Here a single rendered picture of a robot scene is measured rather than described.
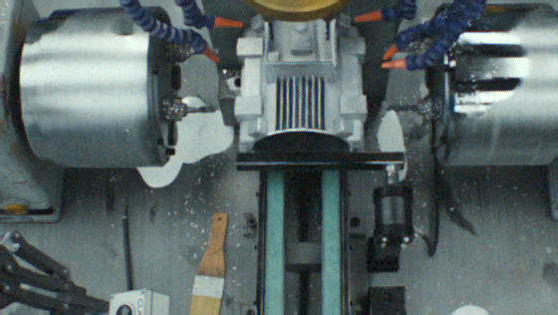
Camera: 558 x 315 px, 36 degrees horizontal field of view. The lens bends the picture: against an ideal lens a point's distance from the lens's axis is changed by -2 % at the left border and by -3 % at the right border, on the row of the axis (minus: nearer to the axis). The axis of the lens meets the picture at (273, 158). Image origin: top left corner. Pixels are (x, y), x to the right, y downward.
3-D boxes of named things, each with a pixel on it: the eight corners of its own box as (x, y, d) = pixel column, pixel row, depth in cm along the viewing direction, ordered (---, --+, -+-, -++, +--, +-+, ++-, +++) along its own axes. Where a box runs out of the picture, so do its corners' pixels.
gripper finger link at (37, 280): (-16, 277, 104) (-15, 265, 104) (54, 294, 112) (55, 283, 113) (5, 272, 101) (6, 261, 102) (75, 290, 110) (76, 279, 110)
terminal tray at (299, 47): (266, 18, 135) (264, -7, 129) (335, 18, 135) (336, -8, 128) (265, 87, 131) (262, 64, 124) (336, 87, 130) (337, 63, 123)
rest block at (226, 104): (225, 97, 161) (218, 66, 150) (262, 97, 161) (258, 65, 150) (223, 127, 159) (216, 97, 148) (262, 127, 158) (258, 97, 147)
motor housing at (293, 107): (247, 66, 150) (237, 6, 132) (358, 65, 149) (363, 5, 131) (243, 174, 142) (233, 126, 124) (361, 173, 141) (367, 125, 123)
